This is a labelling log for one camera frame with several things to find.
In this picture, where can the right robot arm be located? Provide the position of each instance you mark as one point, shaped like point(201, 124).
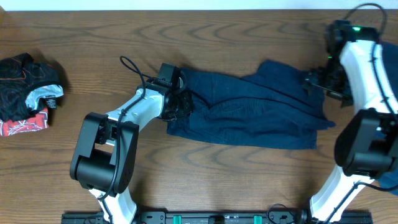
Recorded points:
point(361, 73)

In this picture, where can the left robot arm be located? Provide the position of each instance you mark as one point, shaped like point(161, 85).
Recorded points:
point(105, 153)

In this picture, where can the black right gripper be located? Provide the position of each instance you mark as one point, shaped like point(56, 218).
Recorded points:
point(344, 94)

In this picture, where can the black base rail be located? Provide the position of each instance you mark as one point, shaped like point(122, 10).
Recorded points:
point(275, 216)

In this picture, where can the navy blue garment pile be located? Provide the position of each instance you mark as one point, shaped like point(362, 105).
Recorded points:
point(389, 59)

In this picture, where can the navy blue shorts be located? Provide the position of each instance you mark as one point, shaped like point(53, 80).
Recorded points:
point(269, 108)

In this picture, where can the red patterned folded garment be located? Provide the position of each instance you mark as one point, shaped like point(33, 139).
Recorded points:
point(36, 123)

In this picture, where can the black patterned folded garment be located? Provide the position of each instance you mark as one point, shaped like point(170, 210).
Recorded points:
point(27, 87)

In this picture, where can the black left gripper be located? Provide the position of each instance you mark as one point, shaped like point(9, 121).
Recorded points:
point(182, 104)

